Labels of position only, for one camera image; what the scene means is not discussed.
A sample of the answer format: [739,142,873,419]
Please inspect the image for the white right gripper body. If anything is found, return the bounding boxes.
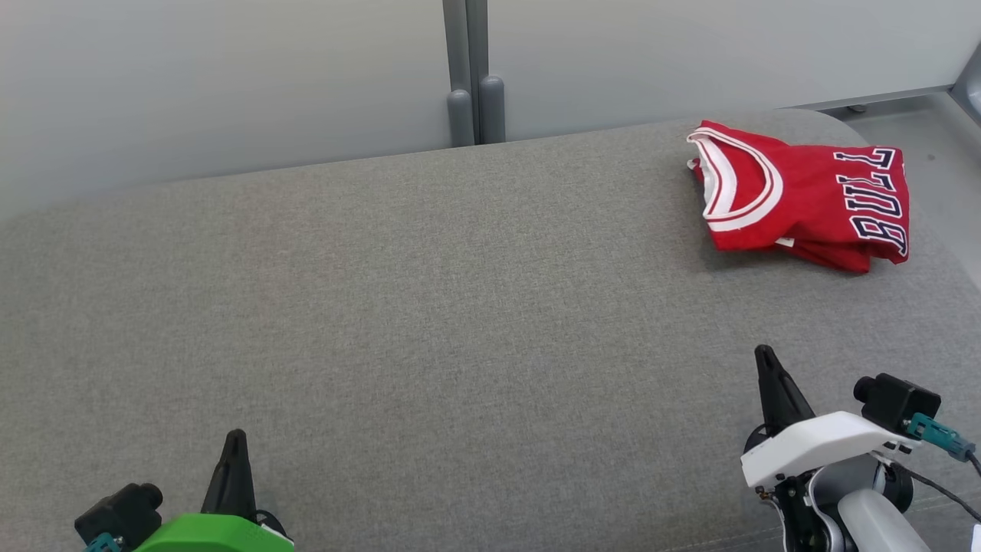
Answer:
[740,411,910,491]

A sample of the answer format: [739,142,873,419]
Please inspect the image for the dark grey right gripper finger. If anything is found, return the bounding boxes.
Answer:
[755,344,795,440]
[763,344,816,429]

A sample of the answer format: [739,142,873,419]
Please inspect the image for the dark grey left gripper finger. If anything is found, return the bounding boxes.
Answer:
[200,429,245,517]
[237,429,258,521]

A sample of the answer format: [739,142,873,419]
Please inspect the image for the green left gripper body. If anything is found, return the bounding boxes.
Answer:
[134,512,297,552]

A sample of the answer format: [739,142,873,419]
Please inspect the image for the red shorts with white trim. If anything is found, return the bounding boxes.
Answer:
[776,236,876,275]

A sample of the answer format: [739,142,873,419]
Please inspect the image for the red jersey with white sleeves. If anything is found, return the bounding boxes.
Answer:
[686,120,912,267]

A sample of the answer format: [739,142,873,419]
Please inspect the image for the grey fabric sofa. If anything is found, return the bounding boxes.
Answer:
[0,107,981,552]

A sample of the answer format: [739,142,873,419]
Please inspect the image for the teal right cable connector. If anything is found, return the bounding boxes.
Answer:
[904,413,976,462]

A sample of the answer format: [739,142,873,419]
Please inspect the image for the thin black cable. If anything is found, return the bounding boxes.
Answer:
[893,451,981,524]

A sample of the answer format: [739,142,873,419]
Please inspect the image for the grey rounded post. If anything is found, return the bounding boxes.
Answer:
[479,74,507,145]
[447,89,477,147]

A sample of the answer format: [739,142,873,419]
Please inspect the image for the grey partition frame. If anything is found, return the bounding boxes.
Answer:
[442,0,490,145]

